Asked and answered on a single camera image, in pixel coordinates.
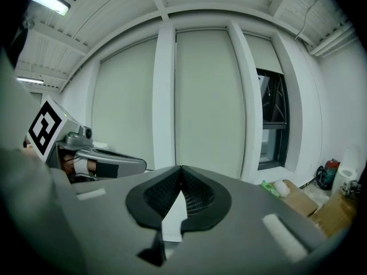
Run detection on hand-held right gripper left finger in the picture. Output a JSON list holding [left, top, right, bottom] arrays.
[[56, 165, 182, 275]]

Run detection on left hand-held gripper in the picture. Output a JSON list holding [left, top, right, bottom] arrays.
[[24, 95, 147, 179]]

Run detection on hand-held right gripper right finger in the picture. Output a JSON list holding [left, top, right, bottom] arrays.
[[166, 165, 325, 275]]

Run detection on white fluffy duster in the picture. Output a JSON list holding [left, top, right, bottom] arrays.
[[161, 188, 189, 243]]

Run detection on person's left hand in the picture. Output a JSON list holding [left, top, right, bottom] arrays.
[[60, 152, 76, 176]]

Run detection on green plastic bottle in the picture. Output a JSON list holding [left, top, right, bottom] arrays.
[[261, 180, 280, 198]]

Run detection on white bath puff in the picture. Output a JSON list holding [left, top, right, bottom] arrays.
[[272, 180, 289, 198]]

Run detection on flat cardboard box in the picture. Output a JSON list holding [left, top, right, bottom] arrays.
[[282, 179, 319, 218]]

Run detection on taped cardboard box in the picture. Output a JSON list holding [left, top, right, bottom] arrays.
[[309, 190, 360, 239]]

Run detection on dark framed window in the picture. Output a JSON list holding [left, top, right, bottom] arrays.
[[256, 69, 291, 171]]

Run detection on ceiling strip light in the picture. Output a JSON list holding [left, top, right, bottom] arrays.
[[15, 77, 45, 85], [30, 0, 72, 17]]

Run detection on half-raised pale roller blind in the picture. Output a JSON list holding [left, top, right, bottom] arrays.
[[243, 33, 285, 76]]

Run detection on white ceiling pipes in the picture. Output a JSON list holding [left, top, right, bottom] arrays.
[[309, 21, 361, 58]]

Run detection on black coiled cable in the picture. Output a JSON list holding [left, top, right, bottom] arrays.
[[316, 166, 330, 189]]

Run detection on white ceiling cable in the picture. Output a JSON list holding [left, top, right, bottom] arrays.
[[295, 0, 322, 40]]

